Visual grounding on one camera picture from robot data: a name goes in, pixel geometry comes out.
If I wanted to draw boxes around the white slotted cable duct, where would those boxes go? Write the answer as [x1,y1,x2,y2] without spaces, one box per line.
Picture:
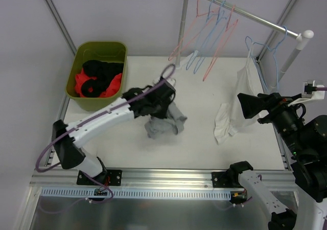
[40,187,231,201]

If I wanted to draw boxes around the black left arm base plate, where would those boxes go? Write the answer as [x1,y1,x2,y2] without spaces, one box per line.
[76,168,123,186]

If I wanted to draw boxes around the olive green plastic basket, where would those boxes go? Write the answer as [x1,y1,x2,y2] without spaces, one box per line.
[66,41,128,111]

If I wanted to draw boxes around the black tank top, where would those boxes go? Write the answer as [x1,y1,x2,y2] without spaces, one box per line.
[81,59,125,98]

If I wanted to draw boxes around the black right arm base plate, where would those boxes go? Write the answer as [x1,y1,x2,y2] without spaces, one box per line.
[211,171,242,188]

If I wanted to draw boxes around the aluminium frame rail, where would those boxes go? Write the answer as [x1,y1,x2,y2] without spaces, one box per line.
[30,168,296,191]

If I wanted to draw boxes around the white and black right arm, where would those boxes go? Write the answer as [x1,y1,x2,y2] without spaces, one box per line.
[225,93,326,229]

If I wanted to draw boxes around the white garment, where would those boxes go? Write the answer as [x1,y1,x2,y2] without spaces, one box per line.
[214,46,260,145]

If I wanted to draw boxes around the grey tank top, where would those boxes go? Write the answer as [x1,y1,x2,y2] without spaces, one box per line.
[144,102,188,139]

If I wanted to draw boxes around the silver and white clothes rack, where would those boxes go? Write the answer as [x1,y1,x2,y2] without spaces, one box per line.
[169,0,314,89]

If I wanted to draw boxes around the light blue wire hanger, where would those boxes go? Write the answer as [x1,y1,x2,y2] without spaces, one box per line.
[185,0,225,74]

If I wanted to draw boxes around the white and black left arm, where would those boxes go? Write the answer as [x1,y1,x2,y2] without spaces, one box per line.
[52,81,176,185]

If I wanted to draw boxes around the red tank top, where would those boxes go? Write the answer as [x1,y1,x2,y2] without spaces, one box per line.
[75,70,122,98]

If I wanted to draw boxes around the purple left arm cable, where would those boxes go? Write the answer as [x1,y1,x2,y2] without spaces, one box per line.
[34,63,177,203]

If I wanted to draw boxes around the pink wire hanger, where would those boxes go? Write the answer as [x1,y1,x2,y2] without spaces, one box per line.
[202,5,239,82]
[168,0,218,61]

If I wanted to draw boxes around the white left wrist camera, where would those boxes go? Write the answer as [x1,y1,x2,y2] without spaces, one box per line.
[152,78,176,87]

